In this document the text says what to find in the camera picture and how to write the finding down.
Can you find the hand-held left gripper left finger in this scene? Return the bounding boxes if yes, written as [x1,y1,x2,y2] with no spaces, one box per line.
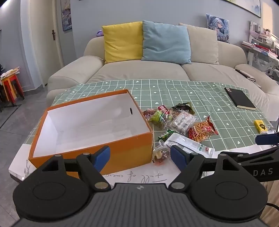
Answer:
[36,146,111,191]

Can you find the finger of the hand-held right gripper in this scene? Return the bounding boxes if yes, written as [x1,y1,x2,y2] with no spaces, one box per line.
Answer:
[227,147,279,166]
[255,132,279,145]

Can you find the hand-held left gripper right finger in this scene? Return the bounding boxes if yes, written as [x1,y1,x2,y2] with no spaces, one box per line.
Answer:
[169,145,243,191]

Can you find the clear packet beige sweets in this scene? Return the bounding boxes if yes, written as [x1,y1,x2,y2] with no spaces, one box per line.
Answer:
[152,141,172,166]

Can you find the long white snack packet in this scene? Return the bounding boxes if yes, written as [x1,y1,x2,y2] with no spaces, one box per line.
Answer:
[164,132,215,157]

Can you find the orange cardboard box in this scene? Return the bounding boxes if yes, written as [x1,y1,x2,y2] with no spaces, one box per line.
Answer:
[29,89,153,175]

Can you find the green sausage packet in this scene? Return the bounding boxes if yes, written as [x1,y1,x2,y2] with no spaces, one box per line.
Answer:
[158,130,177,141]

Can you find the clear packet white balls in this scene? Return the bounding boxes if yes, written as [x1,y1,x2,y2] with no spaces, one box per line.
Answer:
[167,110,197,134]

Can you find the red packet yellow sticks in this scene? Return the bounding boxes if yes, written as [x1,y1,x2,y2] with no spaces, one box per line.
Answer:
[188,116,219,143]

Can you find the clear packet green red sweets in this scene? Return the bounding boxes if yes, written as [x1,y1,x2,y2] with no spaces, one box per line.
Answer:
[143,108,173,130]

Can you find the dark green snack packet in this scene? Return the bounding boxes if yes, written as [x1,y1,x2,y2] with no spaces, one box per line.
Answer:
[173,102,195,115]

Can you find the small yellow box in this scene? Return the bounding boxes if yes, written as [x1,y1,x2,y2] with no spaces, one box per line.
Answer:
[253,119,268,134]

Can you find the black notebook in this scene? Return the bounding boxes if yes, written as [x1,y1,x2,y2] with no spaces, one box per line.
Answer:
[224,87,256,111]

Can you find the green checked tablecloth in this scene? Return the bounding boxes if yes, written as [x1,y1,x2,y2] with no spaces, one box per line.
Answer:
[51,79,273,153]

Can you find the beige sofa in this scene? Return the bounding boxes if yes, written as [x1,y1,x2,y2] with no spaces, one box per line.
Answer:
[47,23,279,114]

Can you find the cluttered white desk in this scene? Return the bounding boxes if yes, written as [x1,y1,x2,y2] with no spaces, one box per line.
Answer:
[241,21,279,82]

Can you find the red stool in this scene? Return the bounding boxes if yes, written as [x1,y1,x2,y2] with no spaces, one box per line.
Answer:
[2,74,25,101]

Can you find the beige pillow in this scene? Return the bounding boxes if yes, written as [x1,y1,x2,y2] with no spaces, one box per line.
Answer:
[178,23,219,65]

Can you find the yellow stool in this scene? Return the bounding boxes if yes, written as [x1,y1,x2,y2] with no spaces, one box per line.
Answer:
[3,80,18,102]

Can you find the yellow pillow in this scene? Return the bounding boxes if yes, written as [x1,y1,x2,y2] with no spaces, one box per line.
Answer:
[101,21,144,64]

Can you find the light blue pillow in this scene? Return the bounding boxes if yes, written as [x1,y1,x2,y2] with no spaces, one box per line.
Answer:
[141,20,192,65]

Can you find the printed figure pillow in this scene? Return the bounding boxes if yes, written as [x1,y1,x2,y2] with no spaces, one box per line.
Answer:
[206,13,231,43]

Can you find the crumpled white cloth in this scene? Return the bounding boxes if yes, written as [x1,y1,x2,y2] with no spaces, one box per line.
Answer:
[0,68,21,80]

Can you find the framed landscape painting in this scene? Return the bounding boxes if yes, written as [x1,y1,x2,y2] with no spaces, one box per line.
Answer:
[227,0,262,18]

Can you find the wall poster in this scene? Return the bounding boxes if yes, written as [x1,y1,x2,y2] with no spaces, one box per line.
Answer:
[61,0,73,31]

